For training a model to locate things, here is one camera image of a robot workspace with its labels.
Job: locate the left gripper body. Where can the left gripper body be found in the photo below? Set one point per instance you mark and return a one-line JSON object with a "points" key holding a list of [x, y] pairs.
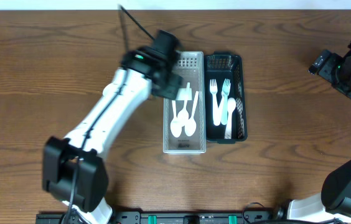
{"points": [[169, 88]]}

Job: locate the clear plastic basket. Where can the clear plastic basket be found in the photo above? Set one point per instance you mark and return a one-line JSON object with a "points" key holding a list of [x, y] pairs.
{"points": [[190, 67]]}

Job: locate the white plastic spoon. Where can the white plastic spoon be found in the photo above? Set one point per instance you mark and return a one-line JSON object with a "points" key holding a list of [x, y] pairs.
{"points": [[190, 125], [176, 128], [183, 114], [230, 109]]}

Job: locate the black plastic basket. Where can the black plastic basket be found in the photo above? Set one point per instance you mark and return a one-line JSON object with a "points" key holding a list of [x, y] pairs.
{"points": [[219, 66]]}

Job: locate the white plastic fork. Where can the white plastic fork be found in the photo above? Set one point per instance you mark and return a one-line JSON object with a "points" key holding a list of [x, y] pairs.
{"points": [[221, 105], [213, 90]]}

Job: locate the pale green plastic fork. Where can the pale green plastic fork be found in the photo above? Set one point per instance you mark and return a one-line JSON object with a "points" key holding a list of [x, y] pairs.
{"points": [[225, 93]]}

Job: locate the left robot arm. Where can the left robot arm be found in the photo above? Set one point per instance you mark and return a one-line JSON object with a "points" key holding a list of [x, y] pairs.
{"points": [[73, 169]]}

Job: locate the black mounting rail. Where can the black mounting rail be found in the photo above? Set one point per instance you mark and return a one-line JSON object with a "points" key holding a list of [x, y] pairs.
{"points": [[249, 216]]}

